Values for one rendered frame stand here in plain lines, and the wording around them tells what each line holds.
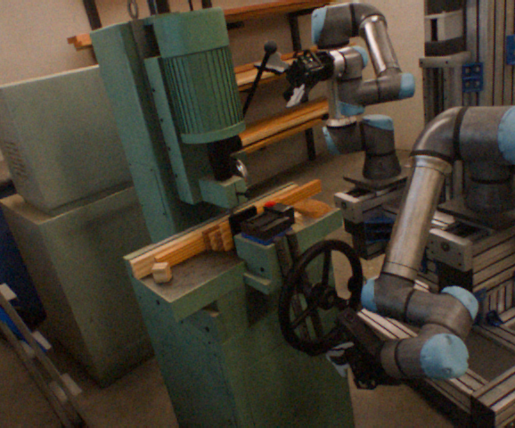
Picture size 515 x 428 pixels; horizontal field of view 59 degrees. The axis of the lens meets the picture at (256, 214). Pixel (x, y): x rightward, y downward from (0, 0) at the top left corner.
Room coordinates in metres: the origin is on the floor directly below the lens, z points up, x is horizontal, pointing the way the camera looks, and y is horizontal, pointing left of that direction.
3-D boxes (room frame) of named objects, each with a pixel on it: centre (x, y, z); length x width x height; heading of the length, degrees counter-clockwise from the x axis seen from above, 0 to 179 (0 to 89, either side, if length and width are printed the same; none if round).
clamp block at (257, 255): (1.06, -0.03, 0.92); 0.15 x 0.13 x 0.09; 125
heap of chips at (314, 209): (1.29, -0.17, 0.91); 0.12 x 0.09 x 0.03; 35
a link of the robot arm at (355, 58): (1.37, -0.35, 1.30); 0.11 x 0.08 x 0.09; 125
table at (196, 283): (1.13, 0.02, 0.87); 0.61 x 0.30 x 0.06; 125
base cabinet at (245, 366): (1.33, 0.14, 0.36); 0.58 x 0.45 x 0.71; 35
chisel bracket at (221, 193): (1.25, 0.08, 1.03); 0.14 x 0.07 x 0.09; 35
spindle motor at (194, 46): (1.23, 0.07, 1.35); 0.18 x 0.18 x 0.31
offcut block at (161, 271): (1.03, 0.26, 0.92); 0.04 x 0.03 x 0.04; 78
